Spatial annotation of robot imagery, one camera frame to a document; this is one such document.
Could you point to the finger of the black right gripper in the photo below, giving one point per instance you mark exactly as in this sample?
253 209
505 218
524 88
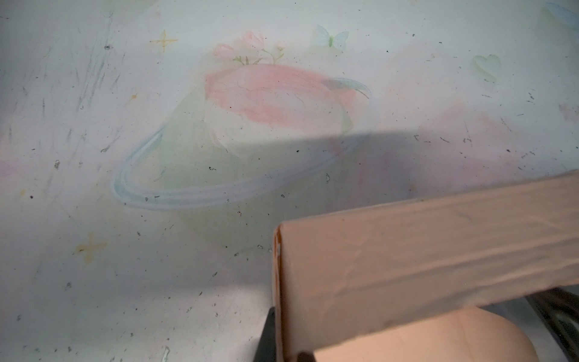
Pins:
558 310

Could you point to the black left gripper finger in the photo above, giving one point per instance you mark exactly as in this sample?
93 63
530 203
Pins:
266 348

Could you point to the pink paper box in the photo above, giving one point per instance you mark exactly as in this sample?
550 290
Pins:
341 279

